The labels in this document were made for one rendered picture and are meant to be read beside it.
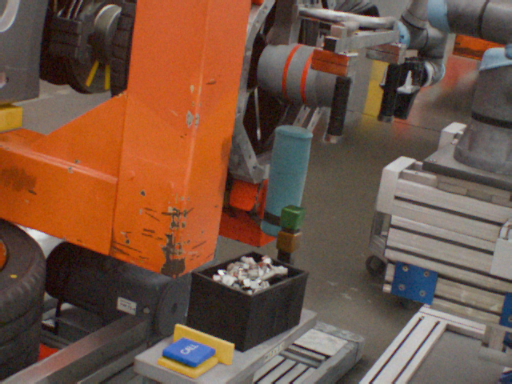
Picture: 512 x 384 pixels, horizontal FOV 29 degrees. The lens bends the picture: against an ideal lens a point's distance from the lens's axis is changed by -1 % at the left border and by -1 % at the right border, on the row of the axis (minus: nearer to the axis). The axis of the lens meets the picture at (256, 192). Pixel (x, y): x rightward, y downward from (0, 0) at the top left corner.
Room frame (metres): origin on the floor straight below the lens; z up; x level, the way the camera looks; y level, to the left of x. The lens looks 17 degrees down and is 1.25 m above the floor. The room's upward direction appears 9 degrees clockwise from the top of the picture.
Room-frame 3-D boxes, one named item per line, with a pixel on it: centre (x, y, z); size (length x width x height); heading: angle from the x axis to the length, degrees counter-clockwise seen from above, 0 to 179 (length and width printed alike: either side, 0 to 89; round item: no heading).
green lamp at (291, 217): (1.89, -0.08, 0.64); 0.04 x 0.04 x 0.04; 65
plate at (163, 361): (1.56, 0.07, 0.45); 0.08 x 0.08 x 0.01; 65
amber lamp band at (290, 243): (1.89, -0.08, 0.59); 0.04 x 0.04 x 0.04; 65
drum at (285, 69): (2.38, -0.08, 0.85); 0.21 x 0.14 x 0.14; 65
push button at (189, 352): (1.56, 0.07, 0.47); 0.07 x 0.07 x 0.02; 65
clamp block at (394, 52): (2.48, -0.27, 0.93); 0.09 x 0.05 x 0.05; 65
